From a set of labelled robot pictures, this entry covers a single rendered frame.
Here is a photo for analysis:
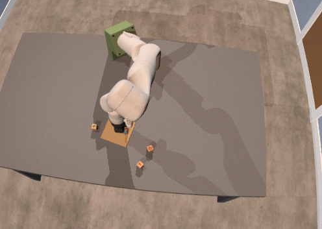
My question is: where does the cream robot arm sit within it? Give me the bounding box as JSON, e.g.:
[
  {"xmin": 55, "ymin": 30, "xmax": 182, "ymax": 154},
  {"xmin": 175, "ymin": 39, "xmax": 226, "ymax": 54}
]
[{"xmin": 100, "ymin": 31, "xmax": 161, "ymax": 121}]

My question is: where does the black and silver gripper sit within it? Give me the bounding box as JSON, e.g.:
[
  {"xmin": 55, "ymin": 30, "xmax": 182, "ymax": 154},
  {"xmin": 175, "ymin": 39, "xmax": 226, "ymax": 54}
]
[{"xmin": 109, "ymin": 116, "xmax": 133, "ymax": 135}]

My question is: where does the orange square mat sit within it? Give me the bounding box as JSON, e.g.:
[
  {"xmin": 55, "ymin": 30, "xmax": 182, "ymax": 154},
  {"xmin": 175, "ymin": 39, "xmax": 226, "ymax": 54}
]
[{"xmin": 101, "ymin": 119, "xmax": 136, "ymax": 147}]

